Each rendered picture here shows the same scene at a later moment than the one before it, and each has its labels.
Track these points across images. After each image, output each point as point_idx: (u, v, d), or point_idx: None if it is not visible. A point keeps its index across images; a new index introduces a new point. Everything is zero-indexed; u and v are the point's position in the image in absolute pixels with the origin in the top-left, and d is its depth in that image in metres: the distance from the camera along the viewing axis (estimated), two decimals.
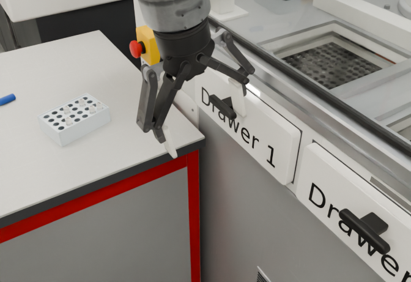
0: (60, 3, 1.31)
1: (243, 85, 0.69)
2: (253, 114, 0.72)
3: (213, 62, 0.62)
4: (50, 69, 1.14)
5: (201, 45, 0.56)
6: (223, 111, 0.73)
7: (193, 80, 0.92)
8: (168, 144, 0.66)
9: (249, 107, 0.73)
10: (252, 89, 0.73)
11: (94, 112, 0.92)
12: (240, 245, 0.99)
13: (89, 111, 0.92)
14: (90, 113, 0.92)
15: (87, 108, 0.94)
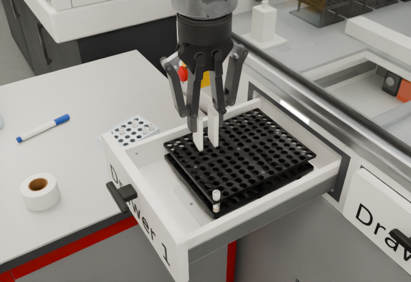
0: (100, 25, 1.39)
1: (220, 115, 0.69)
2: (147, 208, 0.67)
3: (220, 66, 0.63)
4: (96, 89, 1.22)
5: (219, 39, 0.57)
6: (117, 204, 0.68)
7: (238, 103, 1.00)
8: (198, 135, 0.69)
9: (144, 200, 0.68)
10: (301, 117, 0.81)
11: (147, 133, 1.00)
12: (277, 254, 1.08)
13: (142, 131, 1.00)
14: (144, 134, 1.00)
15: (140, 129, 1.02)
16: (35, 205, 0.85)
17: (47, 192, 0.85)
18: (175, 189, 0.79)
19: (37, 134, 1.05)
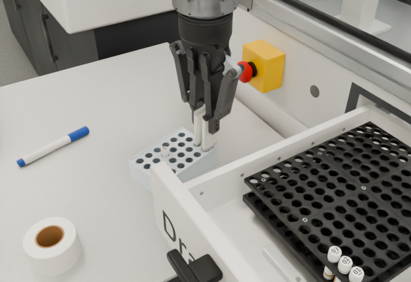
0: (123, 11, 1.10)
1: (211, 123, 0.68)
2: None
3: (205, 72, 0.61)
4: (122, 92, 0.93)
5: (189, 38, 0.57)
6: None
7: (326, 113, 0.72)
8: (194, 128, 0.71)
9: None
10: None
11: (336, 256, 0.44)
12: None
13: (336, 260, 0.43)
14: (337, 262, 0.43)
15: (188, 148, 0.74)
16: (46, 269, 0.57)
17: (64, 250, 0.56)
18: (267, 252, 0.50)
19: (45, 155, 0.77)
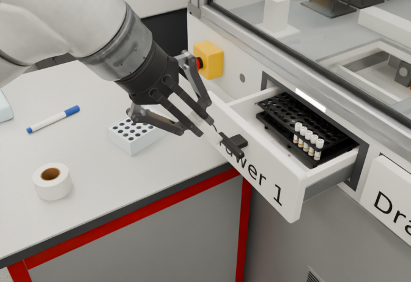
0: None
1: (206, 117, 0.68)
2: (260, 153, 0.74)
3: (178, 87, 0.61)
4: (106, 81, 1.21)
5: (156, 76, 0.55)
6: (231, 150, 0.75)
7: (250, 93, 0.99)
8: (207, 135, 0.70)
9: (256, 147, 0.75)
10: (318, 105, 0.81)
11: (309, 136, 0.79)
12: (290, 246, 1.07)
13: (309, 137, 0.78)
14: (311, 139, 0.79)
15: None
16: (48, 195, 0.84)
17: (60, 181, 0.84)
18: (271, 143, 0.86)
19: (47, 125, 1.04)
